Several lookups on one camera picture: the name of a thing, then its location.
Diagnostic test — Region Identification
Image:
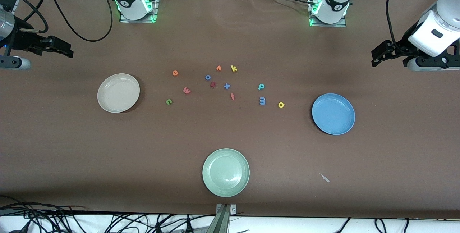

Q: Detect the blue plate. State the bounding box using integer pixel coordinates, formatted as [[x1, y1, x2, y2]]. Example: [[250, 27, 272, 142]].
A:
[[312, 93, 356, 135]]

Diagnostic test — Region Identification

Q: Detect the beige brown plate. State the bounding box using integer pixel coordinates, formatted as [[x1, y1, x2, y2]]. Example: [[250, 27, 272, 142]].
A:
[[97, 73, 141, 113]]

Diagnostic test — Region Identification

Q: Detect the brown table cover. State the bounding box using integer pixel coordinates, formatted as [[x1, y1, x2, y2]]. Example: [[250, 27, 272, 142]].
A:
[[0, 0, 460, 220]]

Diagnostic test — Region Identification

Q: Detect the green plate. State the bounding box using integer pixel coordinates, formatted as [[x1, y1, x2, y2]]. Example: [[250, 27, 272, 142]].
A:
[[202, 148, 250, 197]]

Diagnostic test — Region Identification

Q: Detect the aluminium profile bar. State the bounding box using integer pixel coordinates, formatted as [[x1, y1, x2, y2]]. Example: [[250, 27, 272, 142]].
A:
[[215, 204, 238, 233]]

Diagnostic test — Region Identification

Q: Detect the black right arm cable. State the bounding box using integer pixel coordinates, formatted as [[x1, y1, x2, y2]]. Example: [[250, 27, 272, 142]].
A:
[[40, 0, 114, 42]]

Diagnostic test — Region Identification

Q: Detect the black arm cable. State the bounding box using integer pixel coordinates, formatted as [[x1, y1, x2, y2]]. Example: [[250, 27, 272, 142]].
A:
[[40, 0, 114, 42], [386, 0, 400, 46]]

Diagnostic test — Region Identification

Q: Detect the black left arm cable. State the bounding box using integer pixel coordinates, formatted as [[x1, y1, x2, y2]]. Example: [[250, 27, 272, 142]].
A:
[[386, 0, 400, 46]]

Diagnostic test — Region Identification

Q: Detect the black floor cable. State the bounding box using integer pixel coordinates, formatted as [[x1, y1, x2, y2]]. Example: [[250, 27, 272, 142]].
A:
[[0, 202, 87, 233]]

